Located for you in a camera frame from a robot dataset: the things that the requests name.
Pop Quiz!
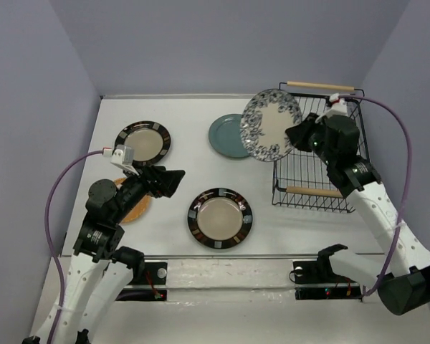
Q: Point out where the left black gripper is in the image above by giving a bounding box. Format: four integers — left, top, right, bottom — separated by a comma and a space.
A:
113, 161, 186, 221

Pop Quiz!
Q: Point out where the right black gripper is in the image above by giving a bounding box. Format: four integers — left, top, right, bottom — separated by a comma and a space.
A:
285, 112, 335, 166

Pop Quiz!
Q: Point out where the blue floral plate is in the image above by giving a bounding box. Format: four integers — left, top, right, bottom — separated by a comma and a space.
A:
239, 88, 303, 163

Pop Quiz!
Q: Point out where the black rimmed plate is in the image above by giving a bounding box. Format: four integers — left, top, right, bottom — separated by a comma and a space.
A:
114, 121, 171, 168
187, 188, 254, 250

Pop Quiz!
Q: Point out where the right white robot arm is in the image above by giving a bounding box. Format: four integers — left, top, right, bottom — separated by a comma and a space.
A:
285, 113, 430, 315

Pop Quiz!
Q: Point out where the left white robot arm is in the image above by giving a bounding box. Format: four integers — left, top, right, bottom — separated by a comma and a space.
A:
23, 166, 186, 343

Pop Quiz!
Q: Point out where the orange woven coaster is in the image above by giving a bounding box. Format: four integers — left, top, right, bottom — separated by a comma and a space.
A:
121, 195, 151, 224

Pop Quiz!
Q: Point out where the teal plate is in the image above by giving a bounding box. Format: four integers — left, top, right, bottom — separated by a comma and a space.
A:
209, 114, 249, 159

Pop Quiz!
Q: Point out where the black wire dish rack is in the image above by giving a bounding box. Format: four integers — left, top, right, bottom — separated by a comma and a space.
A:
272, 82, 370, 214

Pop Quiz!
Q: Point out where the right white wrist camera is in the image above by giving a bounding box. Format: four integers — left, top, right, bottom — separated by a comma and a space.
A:
315, 93, 348, 123

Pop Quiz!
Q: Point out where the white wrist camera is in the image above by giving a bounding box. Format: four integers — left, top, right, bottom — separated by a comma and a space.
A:
315, 93, 348, 123
102, 145, 142, 176

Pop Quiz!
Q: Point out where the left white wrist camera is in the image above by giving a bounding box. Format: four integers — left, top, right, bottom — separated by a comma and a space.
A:
102, 145, 142, 176

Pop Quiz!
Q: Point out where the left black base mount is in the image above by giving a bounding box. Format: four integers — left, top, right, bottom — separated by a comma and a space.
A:
116, 261, 168, 302

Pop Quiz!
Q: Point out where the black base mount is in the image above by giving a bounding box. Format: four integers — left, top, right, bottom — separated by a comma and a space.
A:
289, 244, 363, 301
116, 261, 168, 302

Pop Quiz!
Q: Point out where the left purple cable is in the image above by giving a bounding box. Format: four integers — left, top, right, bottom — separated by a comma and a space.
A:
44, 149, 110, 344

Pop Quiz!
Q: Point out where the purple cable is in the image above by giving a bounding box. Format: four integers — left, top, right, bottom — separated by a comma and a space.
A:
44, 149, 110, 344
340, 95, 414, 297

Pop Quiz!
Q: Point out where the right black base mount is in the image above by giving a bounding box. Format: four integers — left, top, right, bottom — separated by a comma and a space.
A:
289, 244, 363, 301

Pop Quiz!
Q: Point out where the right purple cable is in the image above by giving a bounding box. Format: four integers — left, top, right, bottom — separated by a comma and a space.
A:
340, 95, 414, 297

